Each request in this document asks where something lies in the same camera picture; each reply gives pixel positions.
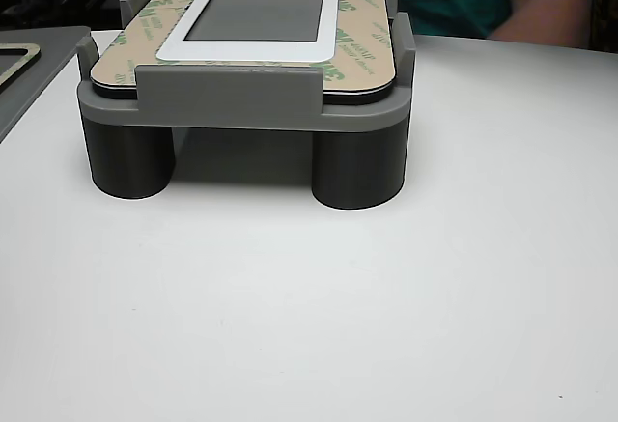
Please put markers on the tan 3M protective film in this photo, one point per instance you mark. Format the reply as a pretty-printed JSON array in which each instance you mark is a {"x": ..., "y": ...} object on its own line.
[{"x": 362, "y": 55}]

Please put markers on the bare person forearm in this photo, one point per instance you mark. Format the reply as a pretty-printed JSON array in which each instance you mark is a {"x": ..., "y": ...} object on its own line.
[{"x": 545, "y": 2}]

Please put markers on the white panel with screen window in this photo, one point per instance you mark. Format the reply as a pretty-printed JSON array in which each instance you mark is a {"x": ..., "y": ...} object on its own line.
[{"x": 251, "y": 52}]

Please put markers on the grey flat tray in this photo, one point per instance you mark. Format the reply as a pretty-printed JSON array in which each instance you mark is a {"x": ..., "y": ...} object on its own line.
[{"x": 53, "y": 55}]

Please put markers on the tan rounded film frame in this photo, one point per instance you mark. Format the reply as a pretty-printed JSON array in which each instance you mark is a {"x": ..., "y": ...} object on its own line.
[{"x": 19, "y": 46}]

